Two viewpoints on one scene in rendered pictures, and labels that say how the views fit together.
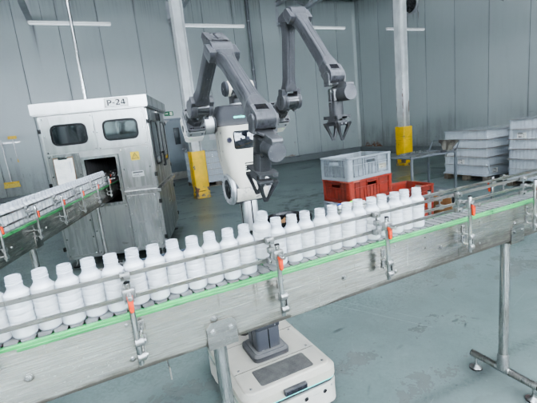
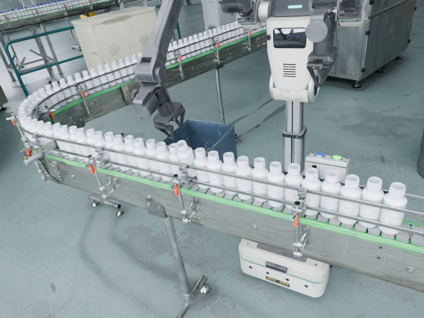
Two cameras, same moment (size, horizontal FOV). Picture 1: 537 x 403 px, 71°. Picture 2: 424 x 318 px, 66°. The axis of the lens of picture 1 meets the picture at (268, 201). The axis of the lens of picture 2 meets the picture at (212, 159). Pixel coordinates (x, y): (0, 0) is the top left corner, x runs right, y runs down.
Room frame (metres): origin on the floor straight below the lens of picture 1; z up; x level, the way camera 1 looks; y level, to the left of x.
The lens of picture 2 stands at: (0.72, -0.93, 1.78)
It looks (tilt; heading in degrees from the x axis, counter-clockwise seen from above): 32 degrees down; 58
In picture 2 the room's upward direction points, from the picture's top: 9 degrees counter-clockwise
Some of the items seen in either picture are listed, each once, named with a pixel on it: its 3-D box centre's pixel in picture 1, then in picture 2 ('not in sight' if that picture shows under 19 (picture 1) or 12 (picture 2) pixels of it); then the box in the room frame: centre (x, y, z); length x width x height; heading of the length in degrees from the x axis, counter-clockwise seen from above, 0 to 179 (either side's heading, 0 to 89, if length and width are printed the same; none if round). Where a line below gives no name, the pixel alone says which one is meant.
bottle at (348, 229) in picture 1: (347, 224); (276, 184); (1.37, -0.29, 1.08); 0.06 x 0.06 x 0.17
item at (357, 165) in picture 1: (356, 165); not in sight; (3.81, -0.92, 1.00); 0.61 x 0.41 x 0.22; 122
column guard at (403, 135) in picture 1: (403, 145); not in sight; (10.80, -4.05, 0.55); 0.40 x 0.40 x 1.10; 25
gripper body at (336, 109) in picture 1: (336, 110); (323, 45); (1.55, -0.31, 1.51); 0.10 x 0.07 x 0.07; 24
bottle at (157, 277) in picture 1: (156, 271); (122, 152); (1.07, 0.36, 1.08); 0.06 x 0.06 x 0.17
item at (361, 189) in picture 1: (357, 186); not in sight; (3.81, -0.93, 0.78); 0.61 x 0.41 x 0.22; 121
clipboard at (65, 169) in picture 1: (65, 170); not in sight; (4.45, 2.35, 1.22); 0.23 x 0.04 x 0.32; 97
